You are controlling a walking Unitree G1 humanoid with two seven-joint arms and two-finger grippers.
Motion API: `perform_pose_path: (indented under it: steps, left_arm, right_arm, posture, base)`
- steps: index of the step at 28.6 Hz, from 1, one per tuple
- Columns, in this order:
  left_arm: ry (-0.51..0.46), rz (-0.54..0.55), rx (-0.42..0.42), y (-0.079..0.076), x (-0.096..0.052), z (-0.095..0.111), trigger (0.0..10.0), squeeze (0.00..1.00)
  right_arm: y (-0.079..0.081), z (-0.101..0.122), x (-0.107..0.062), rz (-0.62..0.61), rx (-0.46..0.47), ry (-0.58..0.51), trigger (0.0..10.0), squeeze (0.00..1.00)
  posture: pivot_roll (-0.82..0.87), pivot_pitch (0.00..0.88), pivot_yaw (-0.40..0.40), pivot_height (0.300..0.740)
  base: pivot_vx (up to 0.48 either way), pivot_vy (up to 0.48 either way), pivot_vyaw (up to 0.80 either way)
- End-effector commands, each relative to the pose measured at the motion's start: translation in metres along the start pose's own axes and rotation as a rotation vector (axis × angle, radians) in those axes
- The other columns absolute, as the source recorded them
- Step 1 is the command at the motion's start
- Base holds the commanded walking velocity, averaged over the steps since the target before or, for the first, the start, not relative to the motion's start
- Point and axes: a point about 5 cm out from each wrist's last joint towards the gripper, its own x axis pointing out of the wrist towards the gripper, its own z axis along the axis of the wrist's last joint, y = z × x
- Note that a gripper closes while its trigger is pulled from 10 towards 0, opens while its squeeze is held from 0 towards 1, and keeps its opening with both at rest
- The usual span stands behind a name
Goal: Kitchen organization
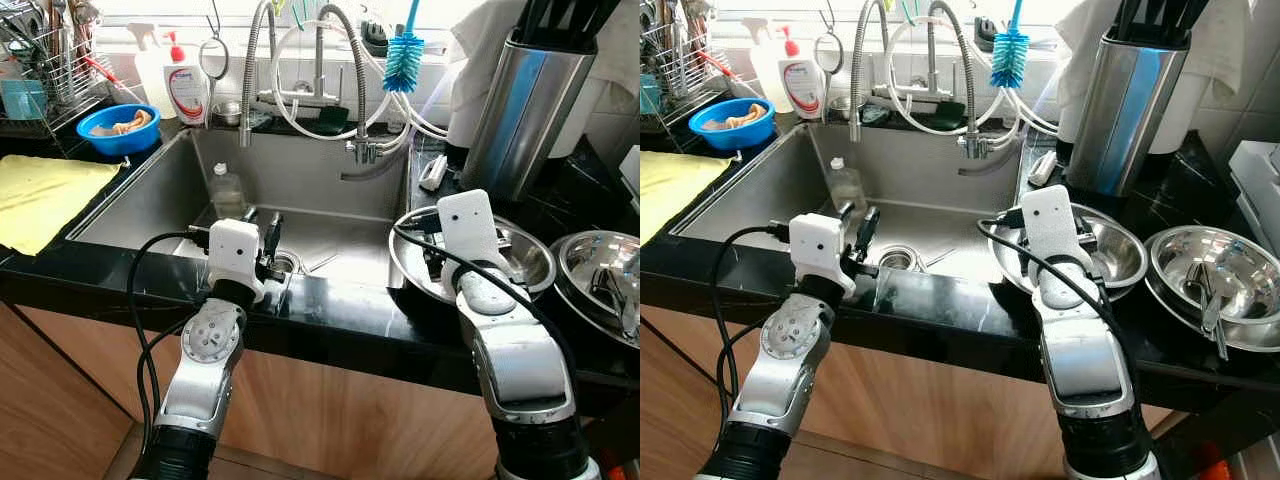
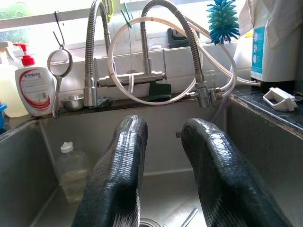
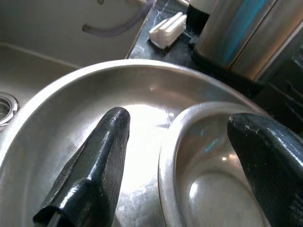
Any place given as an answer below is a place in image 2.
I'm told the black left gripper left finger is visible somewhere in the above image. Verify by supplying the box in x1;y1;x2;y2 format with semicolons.
71;115;149;227

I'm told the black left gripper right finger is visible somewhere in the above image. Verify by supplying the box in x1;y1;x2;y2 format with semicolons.
181;118;294;227

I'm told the steel spoon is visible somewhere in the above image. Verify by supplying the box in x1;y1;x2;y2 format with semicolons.
181;207;199;227

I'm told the clear plastic bottle white cap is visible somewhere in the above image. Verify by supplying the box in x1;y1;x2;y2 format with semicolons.
55;141;92;203

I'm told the round steel sink drain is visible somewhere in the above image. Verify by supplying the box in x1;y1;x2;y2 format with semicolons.
139;218;161;227

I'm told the stainless steel sink basin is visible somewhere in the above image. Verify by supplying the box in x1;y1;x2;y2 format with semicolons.
0;94;303;227

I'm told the dark scouring pad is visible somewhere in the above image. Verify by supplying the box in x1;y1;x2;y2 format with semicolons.
97;97;112;107

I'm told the tiny steel bowl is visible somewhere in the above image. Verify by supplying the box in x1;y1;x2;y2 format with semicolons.
60;94;85;112

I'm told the white scrub brush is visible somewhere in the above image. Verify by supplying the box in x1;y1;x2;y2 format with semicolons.
262;87;298;112

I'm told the dark green sponge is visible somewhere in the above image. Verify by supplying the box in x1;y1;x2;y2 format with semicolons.
148;82;172;100

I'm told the steel mixer tap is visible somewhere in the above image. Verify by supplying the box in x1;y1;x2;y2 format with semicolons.
94;21;168;87

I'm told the clear glass cup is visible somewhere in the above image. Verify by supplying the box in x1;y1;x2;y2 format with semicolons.
205;70;217;89

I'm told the flexible steel gooseneck faucet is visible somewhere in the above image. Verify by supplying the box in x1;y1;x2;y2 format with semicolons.
83;0;112;109

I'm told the white red soap pump bottle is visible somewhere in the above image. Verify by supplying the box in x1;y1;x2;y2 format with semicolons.
14;42;55;117

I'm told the white water filter teal label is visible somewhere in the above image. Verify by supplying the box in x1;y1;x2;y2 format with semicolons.
236;23;303;95

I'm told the round metal mesh strainer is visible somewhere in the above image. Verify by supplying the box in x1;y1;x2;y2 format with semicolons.
46;46;73;118

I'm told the blue plastic bowl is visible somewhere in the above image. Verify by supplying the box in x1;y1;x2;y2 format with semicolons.
0;103;8;130

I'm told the translucent spray bottle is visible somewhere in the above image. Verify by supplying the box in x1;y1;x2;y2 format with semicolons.
0;41;30;118

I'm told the black plastic holder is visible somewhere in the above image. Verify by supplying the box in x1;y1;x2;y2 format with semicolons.
167;27;187;49

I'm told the blue bottle brush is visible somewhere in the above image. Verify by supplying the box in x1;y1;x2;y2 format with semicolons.
207;0;240;45

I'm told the black zip tie hook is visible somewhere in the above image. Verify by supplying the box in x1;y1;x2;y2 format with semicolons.
52;10;66;49

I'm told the green plastic clip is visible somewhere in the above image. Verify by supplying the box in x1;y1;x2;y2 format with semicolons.
120;2;134;28

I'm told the white hanging towel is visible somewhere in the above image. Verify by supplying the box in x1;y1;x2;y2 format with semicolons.
239;0;303;50

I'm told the yellow green plastic hook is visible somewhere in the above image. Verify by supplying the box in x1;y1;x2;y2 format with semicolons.
104;0;115;22

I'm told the flexible steel hose with valve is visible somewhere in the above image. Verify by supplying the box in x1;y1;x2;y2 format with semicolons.
141;0;228;108

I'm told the white plastic water hose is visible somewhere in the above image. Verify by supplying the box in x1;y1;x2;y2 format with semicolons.
107;16;258;106

